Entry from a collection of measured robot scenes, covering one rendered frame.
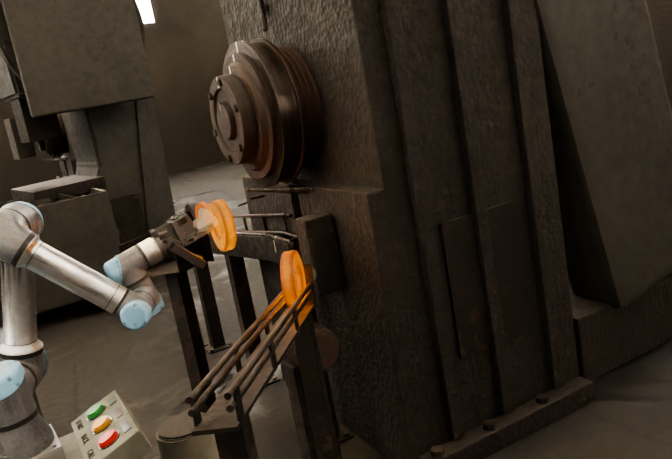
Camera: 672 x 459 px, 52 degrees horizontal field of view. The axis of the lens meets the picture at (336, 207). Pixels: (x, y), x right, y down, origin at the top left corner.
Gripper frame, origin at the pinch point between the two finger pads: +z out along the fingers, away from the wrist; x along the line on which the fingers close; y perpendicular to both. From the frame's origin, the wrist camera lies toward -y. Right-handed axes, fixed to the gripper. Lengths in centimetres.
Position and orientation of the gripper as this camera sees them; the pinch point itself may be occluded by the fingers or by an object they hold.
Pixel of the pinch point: (220, 219)
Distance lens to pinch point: 204.9
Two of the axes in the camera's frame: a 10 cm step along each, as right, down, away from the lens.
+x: -4.8, -1.0, 8.7
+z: 7.9, -4.9, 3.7
